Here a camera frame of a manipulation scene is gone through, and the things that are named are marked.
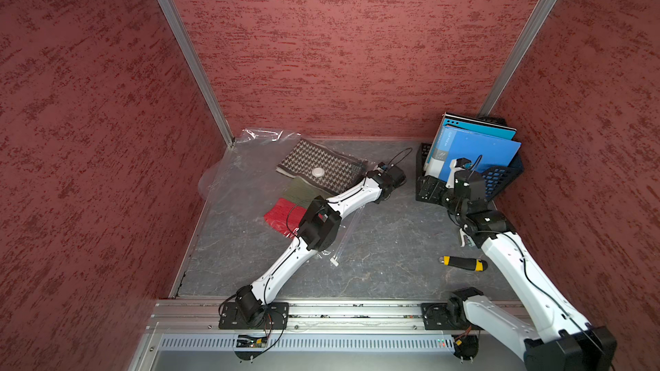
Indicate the yellow black handled screwdriver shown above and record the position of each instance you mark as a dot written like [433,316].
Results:
[468,264]

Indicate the red knit scarf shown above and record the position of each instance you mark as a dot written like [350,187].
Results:
[285,217]

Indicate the right aluminium corner post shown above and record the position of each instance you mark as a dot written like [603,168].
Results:
[531,29]

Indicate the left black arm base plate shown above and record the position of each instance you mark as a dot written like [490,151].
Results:
[271,317]

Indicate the aluminium front rail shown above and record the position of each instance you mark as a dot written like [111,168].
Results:
[185,315]

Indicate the white vacuum bag valve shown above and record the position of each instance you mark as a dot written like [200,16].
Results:
[318,172]

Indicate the blue folder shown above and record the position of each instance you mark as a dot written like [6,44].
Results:
[452,143]

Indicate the clear plastic vacuum bag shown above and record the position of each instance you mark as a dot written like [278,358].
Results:
[232,233]

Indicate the houndstooth black white scarf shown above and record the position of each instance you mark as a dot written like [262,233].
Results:
[342,172]

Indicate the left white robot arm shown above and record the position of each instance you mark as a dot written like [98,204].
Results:
[316,232]

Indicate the aluminium corner post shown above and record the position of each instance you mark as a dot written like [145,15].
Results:
[177,26]
[531,29]

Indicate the teal notebook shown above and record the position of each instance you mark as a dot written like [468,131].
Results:
[491,126]

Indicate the left aluminium corner post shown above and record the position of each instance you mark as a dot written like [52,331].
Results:
[177,26]

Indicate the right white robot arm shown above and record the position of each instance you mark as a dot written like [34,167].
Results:
[559,336]

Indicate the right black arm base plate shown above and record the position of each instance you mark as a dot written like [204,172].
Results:
[445,316]

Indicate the olive green knit scarf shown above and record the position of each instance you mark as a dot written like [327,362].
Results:
[301,193]

